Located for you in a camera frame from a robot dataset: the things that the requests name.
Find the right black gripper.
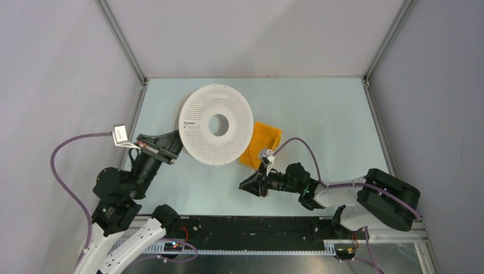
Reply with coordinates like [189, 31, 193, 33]
[239, 162, 302, 197]

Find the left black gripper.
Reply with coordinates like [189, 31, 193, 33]
[130, 126, 192, 198]

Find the white perforated cable spool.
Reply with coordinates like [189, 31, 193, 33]
[178, 84, 254, 166]

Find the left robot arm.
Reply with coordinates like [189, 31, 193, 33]
[74, 126, 183, 273]

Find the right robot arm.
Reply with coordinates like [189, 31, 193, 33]
[239, 163, 421, 239]

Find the orange plastic bin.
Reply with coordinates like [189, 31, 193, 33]
[239, 122, 283, 170]

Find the left controller board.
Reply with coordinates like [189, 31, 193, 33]
[163, 241, 184, 252]

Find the controller board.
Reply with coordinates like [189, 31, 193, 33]
[163, 241, 184, 252]
[335, 247, 357, 261]

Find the right controller board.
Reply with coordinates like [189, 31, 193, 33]
[335, 247, 357, 261]

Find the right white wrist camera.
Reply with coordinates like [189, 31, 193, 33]
[259, 148, 275, 175]

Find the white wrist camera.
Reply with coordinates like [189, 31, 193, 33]
[259, 148, 275, 175]
[112, 124, 140, 150]

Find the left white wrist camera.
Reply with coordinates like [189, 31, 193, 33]
[112, 124, 140, 150]

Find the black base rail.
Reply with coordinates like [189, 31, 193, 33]
[166, 215, 353, 252]

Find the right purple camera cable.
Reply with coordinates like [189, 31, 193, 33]
[273, 138, 422, 221]

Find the purple camera cable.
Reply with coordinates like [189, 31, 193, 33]
[50, 132, 114, 265]
[273, 138, 422, 221]

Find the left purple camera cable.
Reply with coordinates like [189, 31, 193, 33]
[50, 132, 114, 265]

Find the aluminium frame post left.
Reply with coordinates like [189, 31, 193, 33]
[95, 0, 147, 86]

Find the aluminium frame post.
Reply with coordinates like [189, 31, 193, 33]
[363, 0, 417, 83]
[95, 0, 147, 86]

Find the aluminium frame post right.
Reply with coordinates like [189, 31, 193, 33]
[363, 0, 417, 83]

